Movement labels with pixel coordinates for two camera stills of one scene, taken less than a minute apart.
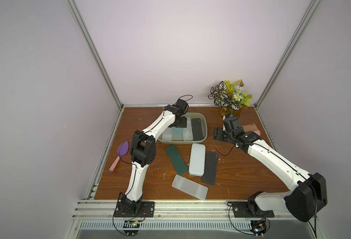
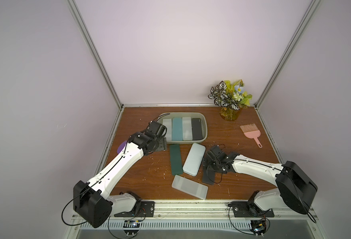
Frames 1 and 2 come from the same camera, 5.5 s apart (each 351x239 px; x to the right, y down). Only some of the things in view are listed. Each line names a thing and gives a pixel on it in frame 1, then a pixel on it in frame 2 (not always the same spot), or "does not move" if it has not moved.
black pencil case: x=197 y=133 does not move
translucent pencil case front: x=190 y=187 does not move
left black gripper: x=184 y=123 to x=160 y=137
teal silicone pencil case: x=177 y=134 does not move
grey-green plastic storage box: x=196 y=131 does not move
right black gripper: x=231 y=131 to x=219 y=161
